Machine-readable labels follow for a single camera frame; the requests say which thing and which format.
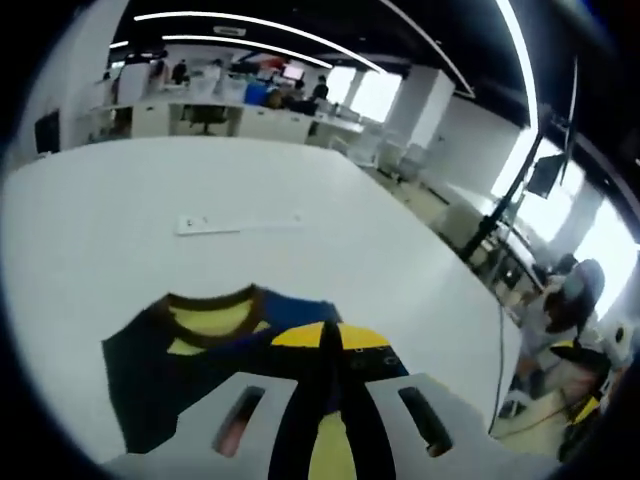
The ceiling light strip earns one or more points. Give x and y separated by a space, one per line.
522 55
435 50

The white flat table strip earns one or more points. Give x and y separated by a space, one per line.
220 226

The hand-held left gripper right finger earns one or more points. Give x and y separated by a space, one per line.
400 450

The white square pillar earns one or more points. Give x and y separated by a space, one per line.
65 75

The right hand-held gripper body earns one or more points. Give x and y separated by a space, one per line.
619 342

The row of white desk cabinets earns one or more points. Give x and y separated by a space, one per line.
270 122

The white window pillar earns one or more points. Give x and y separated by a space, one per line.
420 107

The yellow blue grey garment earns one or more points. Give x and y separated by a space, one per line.
150 360

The blue container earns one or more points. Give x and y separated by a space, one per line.
257 94

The long curved ceiling light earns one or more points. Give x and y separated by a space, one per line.
280 27

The black office chair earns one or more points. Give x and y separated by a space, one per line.
209 120

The black tripod stand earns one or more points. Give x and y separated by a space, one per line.
500 210

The white panel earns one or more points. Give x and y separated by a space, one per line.
135 84

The black bin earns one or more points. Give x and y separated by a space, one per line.
47 132

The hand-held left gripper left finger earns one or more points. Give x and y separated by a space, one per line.
200 450

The wall screen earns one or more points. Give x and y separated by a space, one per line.
293 72

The white mesh office chair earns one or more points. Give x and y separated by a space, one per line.
405 157

